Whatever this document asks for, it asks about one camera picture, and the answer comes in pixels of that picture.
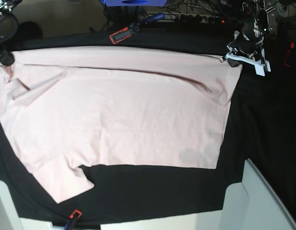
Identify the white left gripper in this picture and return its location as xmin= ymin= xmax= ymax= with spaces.
xmin=220 ymin=31 xmax=271 ymax=76

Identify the pink T-shirt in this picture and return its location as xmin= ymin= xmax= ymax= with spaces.
xmin=0 ymin=46 xmax=242 ymax=203

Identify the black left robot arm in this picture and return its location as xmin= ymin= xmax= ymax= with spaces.
xmin=220 ymin=0 xmax=277 ymax=76

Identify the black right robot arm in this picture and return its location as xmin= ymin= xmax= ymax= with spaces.
xmin=0 ymin=0 xmax=22 ymax=66

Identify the orange black clamp right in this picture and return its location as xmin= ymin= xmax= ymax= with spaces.
xmin=278 ymin=21 xmax=295 ymax=67

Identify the orange black clamp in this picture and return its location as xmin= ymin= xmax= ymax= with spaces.
xmin=278 ymin=21 xmax=295 ymax=67
xmin=109 ymin=12 xmax=165 ymax=45

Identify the black table cloth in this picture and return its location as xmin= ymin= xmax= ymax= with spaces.
xmin=0 ymin=23 xmax=296 ymax=226

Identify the black power strip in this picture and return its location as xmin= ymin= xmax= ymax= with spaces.
xmin=161 ymin=12 xmax=226 ymax=25

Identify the orange black clamp top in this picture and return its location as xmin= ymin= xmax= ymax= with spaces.
xmin=109 ymin=12 xmax=165 ymax=45

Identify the blue plastic box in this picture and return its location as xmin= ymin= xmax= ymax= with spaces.
xmin=101 ymin=0 xmax=167 ymax=7

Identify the white box right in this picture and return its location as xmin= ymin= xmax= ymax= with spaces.
xmin=222 ymin=158 xmax=296 ymax=230

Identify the white box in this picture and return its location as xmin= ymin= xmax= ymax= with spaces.
xmin=222 ymin=158 xmax=296 ymax=230
xmin=0 ymin=181 xmax=24 ymax=230

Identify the blue clamp bottom edge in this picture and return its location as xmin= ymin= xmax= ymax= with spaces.
xmin=64 ymin=209 xmax=82 ymax=230

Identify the white box left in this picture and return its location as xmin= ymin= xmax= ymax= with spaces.
xmin=0 ymin=181 xmax=24 ymax=230

